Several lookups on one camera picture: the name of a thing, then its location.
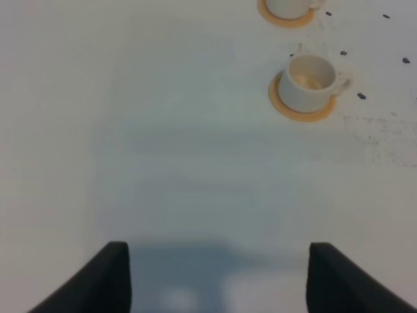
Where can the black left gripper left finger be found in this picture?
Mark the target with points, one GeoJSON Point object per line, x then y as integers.
{"type": "Point", "coordinates": [102, 285]}

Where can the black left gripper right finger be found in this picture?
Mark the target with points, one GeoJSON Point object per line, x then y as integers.
{"type": "Point", "coordinates": [336, 284]}

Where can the near orange coaster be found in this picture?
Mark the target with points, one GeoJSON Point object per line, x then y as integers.
{"type": "Point", "coordinates": [292, 114]}

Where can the orange coaster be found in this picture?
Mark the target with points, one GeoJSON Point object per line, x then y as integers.
{"type": "Point", "coordinates": [261, 6]}
{"type": "Point", "coordinates": [292, 114]}

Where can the near white teacup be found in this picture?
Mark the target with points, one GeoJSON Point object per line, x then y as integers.
{"type": "Point", "coordinates": [308, 81]}

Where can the white teacup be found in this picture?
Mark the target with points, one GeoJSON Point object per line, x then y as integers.
{"type": "Point", "coordinates": [308, 81]}
{"type": "Point", "coordinates": [291, 9]}

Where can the far orange coaster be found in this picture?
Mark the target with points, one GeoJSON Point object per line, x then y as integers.
{"type": "Point", "coordinates": [261, 6]}

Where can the far white teacup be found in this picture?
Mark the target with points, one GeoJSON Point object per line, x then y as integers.
{"type": "Point", "coordinates": [291, 9]}

